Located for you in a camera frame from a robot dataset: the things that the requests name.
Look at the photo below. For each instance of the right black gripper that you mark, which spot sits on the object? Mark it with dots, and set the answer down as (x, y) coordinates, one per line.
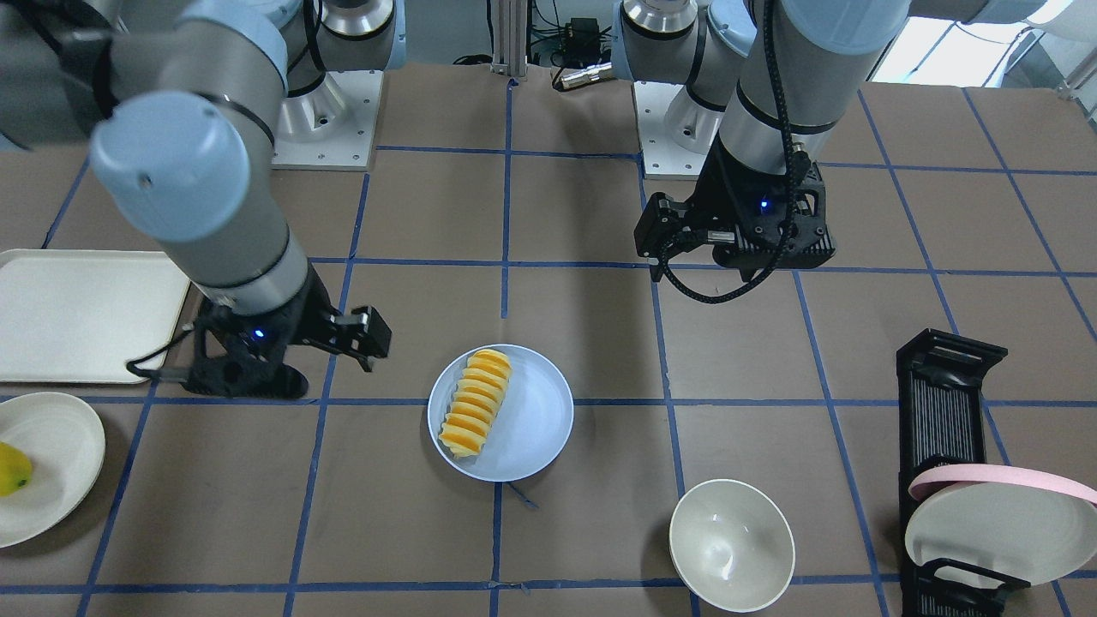
(302, 317)

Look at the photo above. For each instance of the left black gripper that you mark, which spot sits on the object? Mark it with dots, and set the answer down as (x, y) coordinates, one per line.
(708, 199)

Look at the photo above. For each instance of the yellow twisted bread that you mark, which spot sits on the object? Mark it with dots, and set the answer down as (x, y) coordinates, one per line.
(482, 383)

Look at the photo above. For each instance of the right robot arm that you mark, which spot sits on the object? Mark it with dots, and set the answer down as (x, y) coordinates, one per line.
(181, 127)

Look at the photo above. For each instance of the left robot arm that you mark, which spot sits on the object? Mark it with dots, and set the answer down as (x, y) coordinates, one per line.
(777, 76)

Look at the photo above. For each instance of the blue round plate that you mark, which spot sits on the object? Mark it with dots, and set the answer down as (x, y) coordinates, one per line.
(534, 424)

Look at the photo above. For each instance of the pink plate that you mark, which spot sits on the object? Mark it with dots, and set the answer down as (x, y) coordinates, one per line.
(931, 481)

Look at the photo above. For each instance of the white plate in rack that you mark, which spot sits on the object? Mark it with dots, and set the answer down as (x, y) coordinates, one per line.
(1027, 533)

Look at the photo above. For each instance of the white rectangular tray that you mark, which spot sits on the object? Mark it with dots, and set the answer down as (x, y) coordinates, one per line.
(76, 316)

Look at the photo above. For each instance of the black dish rack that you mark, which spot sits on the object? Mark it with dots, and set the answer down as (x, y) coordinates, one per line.
(939, 379)

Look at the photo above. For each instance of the black power adapter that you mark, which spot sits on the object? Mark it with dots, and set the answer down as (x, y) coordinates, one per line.
(581, 40)

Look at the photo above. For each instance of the yellow fruit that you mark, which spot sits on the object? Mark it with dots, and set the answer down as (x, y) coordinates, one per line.
(16, 469)

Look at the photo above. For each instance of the white bowl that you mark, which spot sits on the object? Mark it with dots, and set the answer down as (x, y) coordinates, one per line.
(732, 546)

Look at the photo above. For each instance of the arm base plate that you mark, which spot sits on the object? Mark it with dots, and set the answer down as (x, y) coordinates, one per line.
(331, 128)
(675, 132)

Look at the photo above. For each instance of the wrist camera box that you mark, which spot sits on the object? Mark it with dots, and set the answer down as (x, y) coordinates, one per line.
(363, 335)

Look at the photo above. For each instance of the aluminium frame post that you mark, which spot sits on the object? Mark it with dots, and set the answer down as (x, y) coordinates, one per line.
(510, 35)

